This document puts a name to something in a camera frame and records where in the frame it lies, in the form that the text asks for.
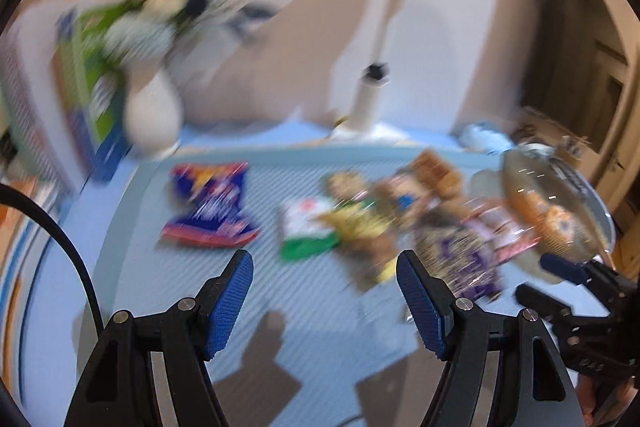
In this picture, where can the black clip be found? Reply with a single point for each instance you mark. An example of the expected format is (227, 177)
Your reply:
(375, 73)

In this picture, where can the orange snack packet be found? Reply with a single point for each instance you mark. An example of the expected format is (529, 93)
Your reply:
(545, 214)

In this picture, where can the wooden door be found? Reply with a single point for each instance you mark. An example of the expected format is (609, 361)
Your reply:
(575, 32)

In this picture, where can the brown biscuit packet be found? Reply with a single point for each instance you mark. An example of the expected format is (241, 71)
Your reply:
(430, 177)

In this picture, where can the white vase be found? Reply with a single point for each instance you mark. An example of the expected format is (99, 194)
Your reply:
(150, 117)

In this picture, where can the white green snack packet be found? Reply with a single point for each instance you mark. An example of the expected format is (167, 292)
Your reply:
(302, 222)

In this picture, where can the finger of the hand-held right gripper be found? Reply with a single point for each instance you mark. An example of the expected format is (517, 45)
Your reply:
(542, 302)
(562, 268)

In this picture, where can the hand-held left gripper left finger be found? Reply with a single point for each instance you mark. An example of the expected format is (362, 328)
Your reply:
(231, 302)

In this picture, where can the blue purple snack bag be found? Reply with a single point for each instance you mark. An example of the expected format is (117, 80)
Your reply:
(215, 207)

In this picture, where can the purple snack packet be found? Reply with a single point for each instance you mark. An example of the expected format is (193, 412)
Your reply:
(460, 257)

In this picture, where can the blue table mat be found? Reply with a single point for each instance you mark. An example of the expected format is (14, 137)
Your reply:
(310, 307)

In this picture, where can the red pink snack packet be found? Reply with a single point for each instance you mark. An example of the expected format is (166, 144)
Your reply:
(500, 232)

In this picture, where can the white mesh basket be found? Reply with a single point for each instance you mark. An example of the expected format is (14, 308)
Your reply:
(30, 107)

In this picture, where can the white blue cloth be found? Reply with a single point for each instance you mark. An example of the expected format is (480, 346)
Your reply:
(482, 137)

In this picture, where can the white lamp stand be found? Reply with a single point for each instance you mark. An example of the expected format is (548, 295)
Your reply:
(367, 102)

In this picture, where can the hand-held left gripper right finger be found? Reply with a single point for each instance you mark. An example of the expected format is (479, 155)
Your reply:
(421, 307)

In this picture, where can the green box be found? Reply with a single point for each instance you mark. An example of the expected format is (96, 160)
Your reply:
(85, 77)

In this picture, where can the yellow green snack packet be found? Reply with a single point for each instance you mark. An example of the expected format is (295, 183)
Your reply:
(355, 222)

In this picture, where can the person's right hand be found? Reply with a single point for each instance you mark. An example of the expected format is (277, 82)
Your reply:
(589, 402)

